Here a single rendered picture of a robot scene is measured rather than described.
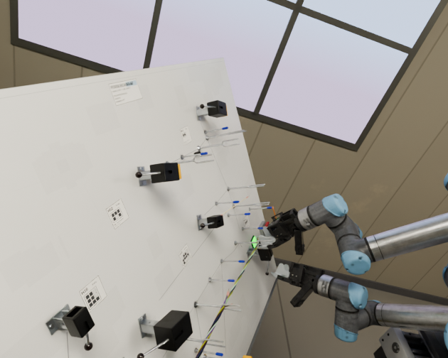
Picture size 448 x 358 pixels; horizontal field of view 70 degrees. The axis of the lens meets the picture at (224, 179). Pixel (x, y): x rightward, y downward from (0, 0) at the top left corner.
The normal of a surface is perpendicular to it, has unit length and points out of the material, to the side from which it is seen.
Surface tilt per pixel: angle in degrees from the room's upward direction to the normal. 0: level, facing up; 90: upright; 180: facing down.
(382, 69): 90
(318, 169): 90
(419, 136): 90
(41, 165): 54
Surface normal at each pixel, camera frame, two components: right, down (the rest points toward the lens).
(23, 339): 0.89, -0.11
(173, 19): 0.00, 0.53
